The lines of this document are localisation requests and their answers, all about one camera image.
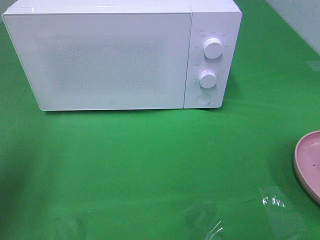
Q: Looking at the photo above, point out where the round white door-release button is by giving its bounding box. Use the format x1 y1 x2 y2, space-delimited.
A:
196 93 211 106

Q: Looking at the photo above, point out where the white timer knob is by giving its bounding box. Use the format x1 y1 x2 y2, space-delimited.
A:
198 70 217 89

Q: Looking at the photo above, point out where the white microwave door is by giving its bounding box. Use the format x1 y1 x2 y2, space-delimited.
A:
4 13 191 111

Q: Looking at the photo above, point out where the pink ceramic plate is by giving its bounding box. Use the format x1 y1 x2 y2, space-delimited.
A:
293 130 320 204

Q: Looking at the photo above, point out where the upper white power knob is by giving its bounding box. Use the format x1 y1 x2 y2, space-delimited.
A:
203 37 224 59

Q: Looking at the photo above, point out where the white microwave oven body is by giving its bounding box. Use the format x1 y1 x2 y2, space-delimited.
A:
2 0 243 109

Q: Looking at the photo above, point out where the clear tape patch centre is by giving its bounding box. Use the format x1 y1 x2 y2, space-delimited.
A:
184 201 224 240

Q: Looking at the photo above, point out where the clear tape patch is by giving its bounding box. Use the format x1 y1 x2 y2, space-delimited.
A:
184 201 224 240
259 186 307 240

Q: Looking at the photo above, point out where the clear tape patch right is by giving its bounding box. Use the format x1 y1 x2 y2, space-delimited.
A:
259 186 307 240

